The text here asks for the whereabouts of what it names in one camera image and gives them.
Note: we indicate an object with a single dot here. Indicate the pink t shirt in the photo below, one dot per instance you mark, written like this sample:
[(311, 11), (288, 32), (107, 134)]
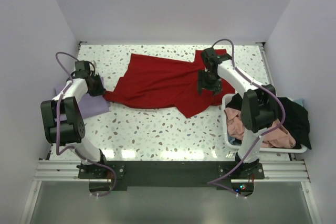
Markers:
[(279, 138)]

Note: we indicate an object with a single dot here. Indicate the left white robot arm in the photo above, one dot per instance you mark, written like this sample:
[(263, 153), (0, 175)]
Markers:
[(62, 120)]

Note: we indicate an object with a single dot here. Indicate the white laundry basket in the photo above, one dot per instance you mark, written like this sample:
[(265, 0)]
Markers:
[(225, 100)]

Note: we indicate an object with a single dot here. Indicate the red t shirt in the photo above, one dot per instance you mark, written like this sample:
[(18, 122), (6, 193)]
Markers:
[(155, 83)]

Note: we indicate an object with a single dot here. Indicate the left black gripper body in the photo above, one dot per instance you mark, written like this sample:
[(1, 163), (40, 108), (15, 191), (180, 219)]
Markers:
[(97, 88)]

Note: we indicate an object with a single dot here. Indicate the aluminium frame rail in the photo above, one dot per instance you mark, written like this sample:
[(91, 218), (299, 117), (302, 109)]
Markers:
[(274, 171)]

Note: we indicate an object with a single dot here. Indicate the light blue garment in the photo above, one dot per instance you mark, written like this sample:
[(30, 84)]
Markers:
[(299, 102)]

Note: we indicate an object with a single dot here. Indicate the black t shirt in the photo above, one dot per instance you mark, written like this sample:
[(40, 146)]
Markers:
[(296, 119)]

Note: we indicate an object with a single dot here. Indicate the dark blue garment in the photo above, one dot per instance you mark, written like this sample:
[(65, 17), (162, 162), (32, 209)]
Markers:
[(234, 141)]

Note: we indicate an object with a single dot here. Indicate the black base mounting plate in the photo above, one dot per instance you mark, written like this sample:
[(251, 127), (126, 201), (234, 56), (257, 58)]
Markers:
[(121, 175)]

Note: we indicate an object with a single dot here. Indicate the folded lavender t shirt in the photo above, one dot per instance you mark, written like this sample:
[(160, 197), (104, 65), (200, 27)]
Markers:
[(94, 104)]

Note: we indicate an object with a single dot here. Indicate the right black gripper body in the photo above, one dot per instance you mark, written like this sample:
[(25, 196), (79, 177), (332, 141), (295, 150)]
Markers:
[(211, 80)]

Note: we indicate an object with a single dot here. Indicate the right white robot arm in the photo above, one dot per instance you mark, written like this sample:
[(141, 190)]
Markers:
[(259, 106)]

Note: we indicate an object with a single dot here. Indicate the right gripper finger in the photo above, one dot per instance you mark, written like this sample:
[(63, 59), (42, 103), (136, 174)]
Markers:
[(200, 81), (217, 87)]

